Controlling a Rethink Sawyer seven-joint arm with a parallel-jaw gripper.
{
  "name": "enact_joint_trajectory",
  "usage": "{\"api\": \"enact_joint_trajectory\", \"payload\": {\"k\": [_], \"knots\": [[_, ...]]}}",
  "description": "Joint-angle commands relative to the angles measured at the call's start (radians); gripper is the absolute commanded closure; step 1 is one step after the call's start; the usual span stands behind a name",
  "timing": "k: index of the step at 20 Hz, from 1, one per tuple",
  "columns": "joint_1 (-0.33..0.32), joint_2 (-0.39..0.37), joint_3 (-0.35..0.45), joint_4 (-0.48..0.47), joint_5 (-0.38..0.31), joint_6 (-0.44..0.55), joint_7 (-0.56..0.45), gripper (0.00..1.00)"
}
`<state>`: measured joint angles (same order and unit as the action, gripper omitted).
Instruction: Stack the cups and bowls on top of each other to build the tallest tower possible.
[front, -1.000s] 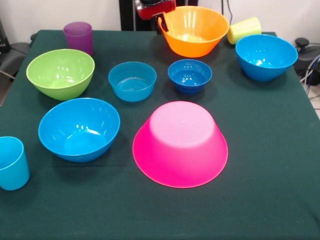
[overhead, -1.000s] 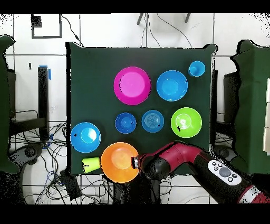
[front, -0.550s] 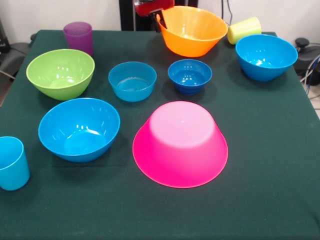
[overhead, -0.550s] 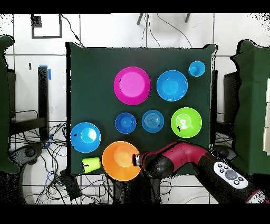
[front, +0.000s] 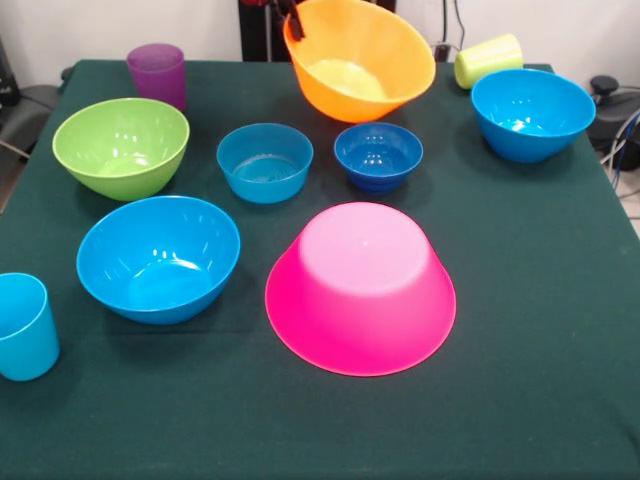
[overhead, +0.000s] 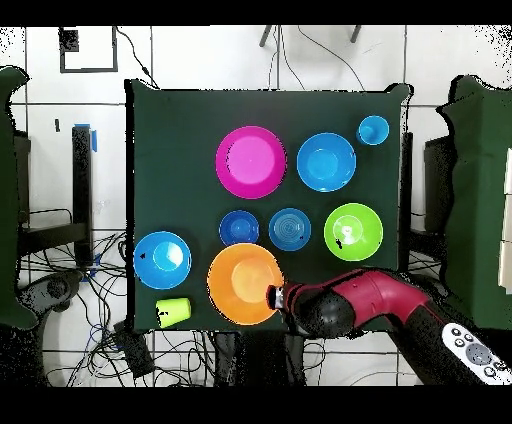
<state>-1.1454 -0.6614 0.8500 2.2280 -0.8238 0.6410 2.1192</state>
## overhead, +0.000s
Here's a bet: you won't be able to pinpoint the pink bowl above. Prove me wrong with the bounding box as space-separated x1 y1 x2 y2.
215 125 288 200

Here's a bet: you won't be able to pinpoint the orange bowl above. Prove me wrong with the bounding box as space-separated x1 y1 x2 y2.
206 242 285 326

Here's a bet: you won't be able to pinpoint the yellow-green cup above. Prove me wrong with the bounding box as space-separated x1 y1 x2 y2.
154 296 192 329

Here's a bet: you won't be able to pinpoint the small dark blue bowl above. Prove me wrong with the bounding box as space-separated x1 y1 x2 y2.
218 209 260 246

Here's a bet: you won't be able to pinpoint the small light blue bowl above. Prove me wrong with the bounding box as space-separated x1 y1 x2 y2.
268 207 312 253

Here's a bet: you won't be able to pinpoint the large blue bowl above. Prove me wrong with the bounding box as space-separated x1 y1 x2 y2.
132 230 193 290
296 132 358 194

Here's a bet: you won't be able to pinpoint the dark green tablecloth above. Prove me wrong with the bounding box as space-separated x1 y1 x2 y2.
124 77 415 335

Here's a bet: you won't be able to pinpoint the lime green bowl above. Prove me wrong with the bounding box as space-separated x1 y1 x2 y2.
323 202 384 262

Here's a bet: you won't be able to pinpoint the light blue cup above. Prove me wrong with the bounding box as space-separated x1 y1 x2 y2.
355 114 391 147

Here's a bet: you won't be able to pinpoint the black power strip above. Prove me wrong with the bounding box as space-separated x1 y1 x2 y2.
112 319 156 379

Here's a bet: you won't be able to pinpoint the grey chair base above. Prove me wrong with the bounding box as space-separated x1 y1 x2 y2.
17 271 85 317

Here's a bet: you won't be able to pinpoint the green cloth covered table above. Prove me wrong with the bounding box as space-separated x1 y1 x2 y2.
0 65 39 331
433 74 512 331

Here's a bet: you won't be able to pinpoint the black stand post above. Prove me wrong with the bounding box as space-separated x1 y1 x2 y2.
397 131 415 273
17 123 98 269

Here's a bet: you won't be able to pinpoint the tangled floor cables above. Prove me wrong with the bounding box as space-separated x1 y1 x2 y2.
19 231 217 387

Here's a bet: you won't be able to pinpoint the camera tripod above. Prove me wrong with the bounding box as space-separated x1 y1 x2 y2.
258 25 363 48

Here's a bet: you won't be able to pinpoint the black floor cable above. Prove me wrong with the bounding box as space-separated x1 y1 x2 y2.
114 26 160 90
296 25 366 92

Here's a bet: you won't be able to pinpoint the black square floor frame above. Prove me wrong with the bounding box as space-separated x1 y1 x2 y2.
58 25 120 74

